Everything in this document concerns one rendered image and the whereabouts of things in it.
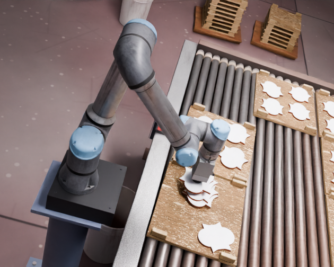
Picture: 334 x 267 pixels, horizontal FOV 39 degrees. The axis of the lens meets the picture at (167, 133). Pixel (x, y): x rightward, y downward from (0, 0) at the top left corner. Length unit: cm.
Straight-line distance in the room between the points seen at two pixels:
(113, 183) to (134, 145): 156
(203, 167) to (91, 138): 44
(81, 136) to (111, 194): 28
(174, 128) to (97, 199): 44
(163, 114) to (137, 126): 205
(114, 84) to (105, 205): 46
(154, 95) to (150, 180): 57
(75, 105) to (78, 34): 98
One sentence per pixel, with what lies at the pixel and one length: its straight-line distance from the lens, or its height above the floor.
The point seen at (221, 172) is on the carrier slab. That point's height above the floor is 94.
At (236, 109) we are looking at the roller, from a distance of 250.
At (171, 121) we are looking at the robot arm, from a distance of 155.
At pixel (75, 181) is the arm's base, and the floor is 101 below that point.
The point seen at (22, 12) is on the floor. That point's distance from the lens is 460.
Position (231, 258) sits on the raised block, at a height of 96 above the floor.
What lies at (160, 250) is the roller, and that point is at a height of 92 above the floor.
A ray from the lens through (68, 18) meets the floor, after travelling 462.
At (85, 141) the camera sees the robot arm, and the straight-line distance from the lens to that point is 169.
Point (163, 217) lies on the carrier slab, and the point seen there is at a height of 94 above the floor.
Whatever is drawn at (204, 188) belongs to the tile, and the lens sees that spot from 192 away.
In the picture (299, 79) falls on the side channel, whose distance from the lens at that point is 296.
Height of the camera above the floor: 236
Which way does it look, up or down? 41 degrees down
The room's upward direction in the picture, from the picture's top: 20 degrees clockwise
